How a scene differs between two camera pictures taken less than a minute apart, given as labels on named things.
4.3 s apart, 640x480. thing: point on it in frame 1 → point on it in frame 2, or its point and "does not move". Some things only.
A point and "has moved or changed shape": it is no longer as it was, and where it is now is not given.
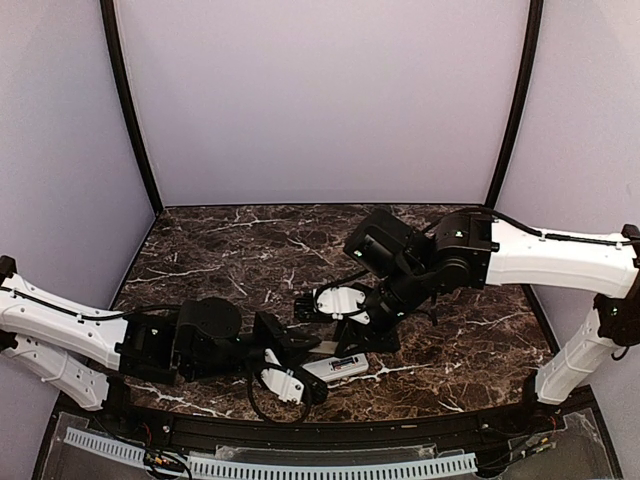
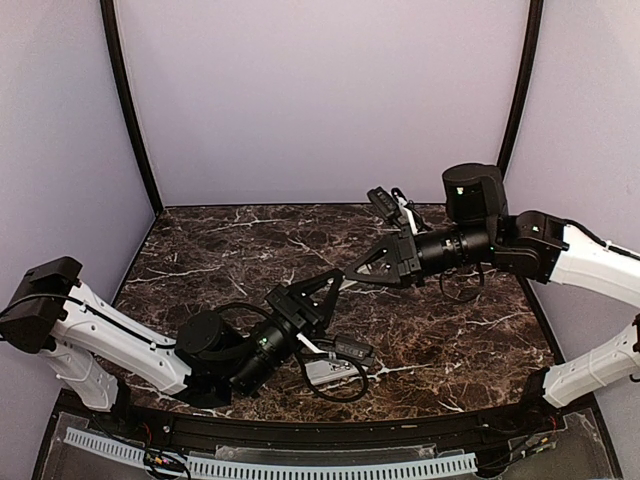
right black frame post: (534, 29) does not move
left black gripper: (288, 351) → (303, 317)
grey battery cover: (326, 347) has moved or changed shape
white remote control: (330, 368) does not move
